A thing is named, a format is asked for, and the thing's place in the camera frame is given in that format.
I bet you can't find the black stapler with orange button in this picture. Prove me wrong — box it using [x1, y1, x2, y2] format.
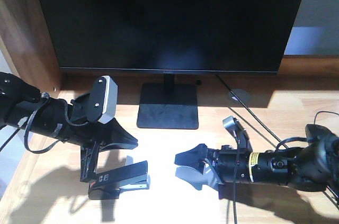
[88, 161, 150, 200]

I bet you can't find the black monitor cable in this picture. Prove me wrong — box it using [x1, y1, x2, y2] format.
[215, 75, 289, 148]

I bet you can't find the white paper sheet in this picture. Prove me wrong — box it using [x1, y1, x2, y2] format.
[99, 129, 220, 223]

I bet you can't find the wooden desk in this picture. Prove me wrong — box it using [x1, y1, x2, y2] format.
[0, 0, 339, 224]

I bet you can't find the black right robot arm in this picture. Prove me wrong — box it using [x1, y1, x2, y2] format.
[174, 124, 338, 192]

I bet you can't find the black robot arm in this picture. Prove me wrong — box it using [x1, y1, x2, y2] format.
[1, 73, 138, 183]

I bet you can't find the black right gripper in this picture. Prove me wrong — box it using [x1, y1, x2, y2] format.
[174, 144, 252, 190]

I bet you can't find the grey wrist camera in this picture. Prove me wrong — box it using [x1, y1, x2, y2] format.
[222, 116, 239, 137]
[87, 76, 118, 124]

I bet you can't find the black computer mouse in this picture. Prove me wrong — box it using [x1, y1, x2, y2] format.
[305, 124, 331, 144]

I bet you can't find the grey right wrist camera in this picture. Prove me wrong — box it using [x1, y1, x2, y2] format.
[222, 116, 239, 137]

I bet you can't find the black monitor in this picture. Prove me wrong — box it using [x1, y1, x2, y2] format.
[39, 0, 301, 129]

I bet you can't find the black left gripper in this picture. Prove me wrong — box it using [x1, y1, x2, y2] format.
[15, 94, 138, 182]

